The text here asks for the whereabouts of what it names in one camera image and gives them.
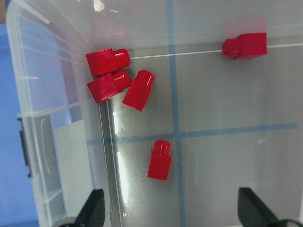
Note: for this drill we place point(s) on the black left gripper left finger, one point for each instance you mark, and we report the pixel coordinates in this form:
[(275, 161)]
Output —
[(92, 213)]

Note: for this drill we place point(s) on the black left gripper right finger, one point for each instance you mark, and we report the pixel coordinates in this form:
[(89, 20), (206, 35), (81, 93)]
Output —
[(253, 212)]

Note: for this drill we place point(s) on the red block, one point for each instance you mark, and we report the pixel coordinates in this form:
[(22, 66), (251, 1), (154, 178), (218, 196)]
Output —
[(160, 160), (139, 91), (109, 85), (245, 46), (107, 60)]

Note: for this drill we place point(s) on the clear plastic storage box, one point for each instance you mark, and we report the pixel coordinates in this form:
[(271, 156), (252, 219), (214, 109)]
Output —
[(231, 123)]

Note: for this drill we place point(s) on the blue plastic tray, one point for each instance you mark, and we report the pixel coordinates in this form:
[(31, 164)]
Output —
[(17, 207)]

